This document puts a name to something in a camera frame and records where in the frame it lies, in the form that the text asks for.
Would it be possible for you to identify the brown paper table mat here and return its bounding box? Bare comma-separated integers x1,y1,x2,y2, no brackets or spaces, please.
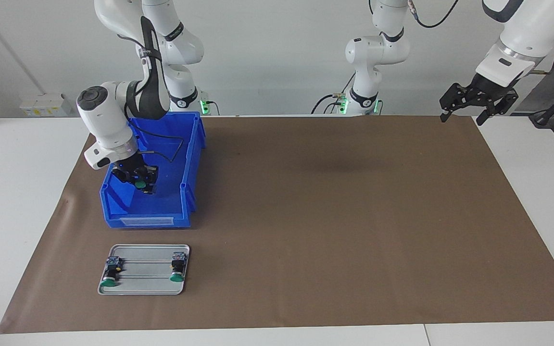
0,114,554,334

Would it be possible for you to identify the blue plastic storage bin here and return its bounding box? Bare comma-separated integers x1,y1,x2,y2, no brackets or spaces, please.
100,111,207,229

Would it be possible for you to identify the silver metal tray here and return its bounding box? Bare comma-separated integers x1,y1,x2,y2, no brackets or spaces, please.
97,244,191,296

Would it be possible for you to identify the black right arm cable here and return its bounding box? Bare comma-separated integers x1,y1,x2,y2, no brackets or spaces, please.
126,14,184,164

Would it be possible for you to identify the white wall socket box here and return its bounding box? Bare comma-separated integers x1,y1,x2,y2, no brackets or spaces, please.
20,93,72,117

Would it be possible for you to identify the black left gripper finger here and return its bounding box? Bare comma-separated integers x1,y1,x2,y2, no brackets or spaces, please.
476,91,518,126
440,83,472,123

